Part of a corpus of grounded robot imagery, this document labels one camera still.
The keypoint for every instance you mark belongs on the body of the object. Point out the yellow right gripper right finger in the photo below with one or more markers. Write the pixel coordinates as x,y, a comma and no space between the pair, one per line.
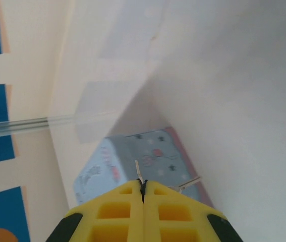
151,201

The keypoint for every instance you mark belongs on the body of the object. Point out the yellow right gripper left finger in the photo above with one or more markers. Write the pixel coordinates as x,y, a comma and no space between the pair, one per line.
135,199

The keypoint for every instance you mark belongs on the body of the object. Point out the pastel cartoon print tin box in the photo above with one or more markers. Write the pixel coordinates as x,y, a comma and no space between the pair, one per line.
158,146

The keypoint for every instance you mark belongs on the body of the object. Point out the aluminium frame post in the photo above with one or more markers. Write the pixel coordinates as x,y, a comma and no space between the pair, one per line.
19,124

